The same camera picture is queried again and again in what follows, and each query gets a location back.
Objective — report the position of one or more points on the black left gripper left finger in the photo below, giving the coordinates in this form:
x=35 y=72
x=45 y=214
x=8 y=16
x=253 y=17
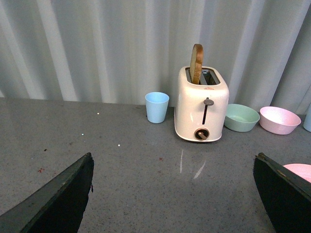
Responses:
x=58 y=206

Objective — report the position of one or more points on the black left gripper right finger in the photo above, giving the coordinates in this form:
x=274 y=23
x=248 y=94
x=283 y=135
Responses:
x=285 y=195

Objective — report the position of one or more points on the pink plate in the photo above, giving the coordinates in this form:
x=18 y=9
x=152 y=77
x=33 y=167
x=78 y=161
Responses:
x=302 y=170

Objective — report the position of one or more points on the light blue cup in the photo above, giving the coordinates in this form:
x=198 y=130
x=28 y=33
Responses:
x=307 y=121
x=156 y=106

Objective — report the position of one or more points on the pink bowl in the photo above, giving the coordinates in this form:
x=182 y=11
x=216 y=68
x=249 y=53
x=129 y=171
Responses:
x=278 y=120

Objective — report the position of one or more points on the green bowl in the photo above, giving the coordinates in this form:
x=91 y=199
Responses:
x=240 y=118

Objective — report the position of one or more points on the cream toaster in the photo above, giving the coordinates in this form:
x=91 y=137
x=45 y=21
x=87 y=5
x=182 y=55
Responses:
x=201 y=108

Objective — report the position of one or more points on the grey curtain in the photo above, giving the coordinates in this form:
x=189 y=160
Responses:
x=117 y=51

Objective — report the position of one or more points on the toasted bread slice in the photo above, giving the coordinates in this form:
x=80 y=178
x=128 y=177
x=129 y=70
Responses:
x=196 y=63

